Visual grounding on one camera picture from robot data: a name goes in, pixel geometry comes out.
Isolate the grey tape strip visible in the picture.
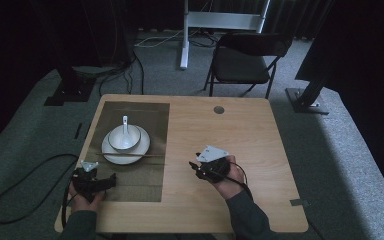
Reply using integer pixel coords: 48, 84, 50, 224
289, 198, 310, 207

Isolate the white floor cable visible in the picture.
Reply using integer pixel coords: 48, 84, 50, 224
134, 29, 185, 49

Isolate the white ceramic spoon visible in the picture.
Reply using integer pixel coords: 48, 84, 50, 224
121, 115, 132, 146

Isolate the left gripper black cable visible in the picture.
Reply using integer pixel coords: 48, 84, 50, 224
60, 179, 81, 229

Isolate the black folding chair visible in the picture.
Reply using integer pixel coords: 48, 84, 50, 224
202, 32, 295, 100

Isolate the person's left hand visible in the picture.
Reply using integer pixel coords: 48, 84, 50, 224
67, 183, 107, 214

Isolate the black stand with square base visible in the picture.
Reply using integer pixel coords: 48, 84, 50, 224
43, 64, 98, 107

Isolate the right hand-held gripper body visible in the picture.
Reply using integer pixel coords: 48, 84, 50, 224
195, 144, 232, 184

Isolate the white round plate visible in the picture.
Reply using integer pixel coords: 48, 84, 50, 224
101, 125, 151, 166

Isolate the black cable loop on floor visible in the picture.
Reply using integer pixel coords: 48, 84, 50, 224
0, 153, 80, 225

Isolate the white bowl with dark rim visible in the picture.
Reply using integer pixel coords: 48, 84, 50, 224
107, 123, 143, 153

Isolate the black slanted stand with base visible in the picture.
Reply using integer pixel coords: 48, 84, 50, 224
285, 64, 335, 116

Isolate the person's right hand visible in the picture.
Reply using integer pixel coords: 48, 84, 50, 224
209, 154, 248, 201

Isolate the white metal stand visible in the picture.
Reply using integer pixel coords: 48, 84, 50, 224
179, 0, 272, 70

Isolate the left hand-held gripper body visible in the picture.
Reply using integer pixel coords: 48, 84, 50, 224
70, 160, 105, 204

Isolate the bundle of black floor cables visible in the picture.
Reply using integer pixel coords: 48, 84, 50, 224
97, 49, 146, 98

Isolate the dark olive placemat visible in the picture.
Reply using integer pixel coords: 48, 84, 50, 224
83, 100, 171, 203

